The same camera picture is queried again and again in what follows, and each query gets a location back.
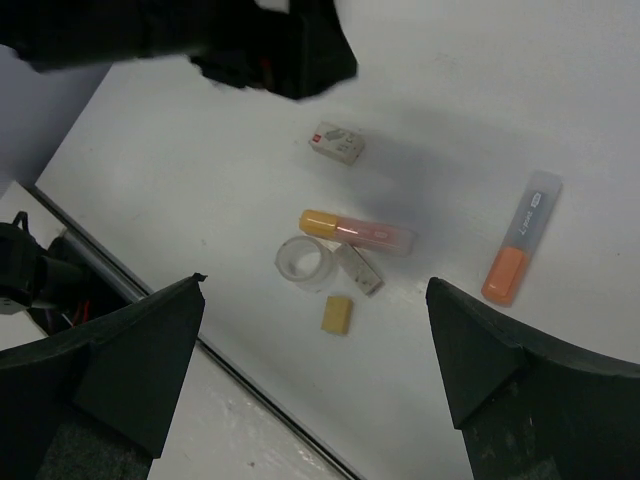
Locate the white eraser box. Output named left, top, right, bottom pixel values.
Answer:
left=309, top=122, right=365, bottom=166

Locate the orange grey highlighter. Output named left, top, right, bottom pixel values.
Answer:
left=481, top=171, right=563, bottom=306

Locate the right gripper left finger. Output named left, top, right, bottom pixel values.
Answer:
left=1, top=274, right=205, bottom=479

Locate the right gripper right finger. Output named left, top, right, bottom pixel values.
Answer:
left=426, top=277, right=639, bottom=479

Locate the clear tape roll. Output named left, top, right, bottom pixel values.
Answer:
left=274, top=236, right=337, bottom=292

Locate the small yellow eraser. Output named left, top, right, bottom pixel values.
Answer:
left=321, top=296, right=354, bottom=335

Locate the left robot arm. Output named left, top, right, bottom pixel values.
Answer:
left=1, top=0, right=358, bottom=100

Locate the grey white eraser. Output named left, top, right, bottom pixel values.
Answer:
left=334, top=243, right=384, bottom=297

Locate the orange pink highlighter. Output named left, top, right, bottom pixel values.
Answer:
left=299, top=210, right=416, bottom=256

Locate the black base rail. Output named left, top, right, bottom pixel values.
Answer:
left=1, top=211, right=356, bottom=479

